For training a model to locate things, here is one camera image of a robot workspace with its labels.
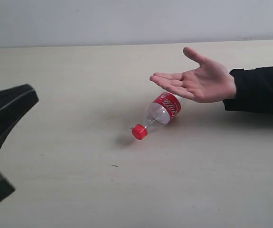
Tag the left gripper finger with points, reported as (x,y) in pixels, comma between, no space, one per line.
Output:
(17,98)

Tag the clear red-label cola bottle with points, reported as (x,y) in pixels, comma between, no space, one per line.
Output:
(158,114)

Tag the black sleeved forearm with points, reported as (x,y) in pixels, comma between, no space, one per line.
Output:
(254,91)

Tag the open human hand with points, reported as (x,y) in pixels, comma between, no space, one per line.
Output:
(209,83)

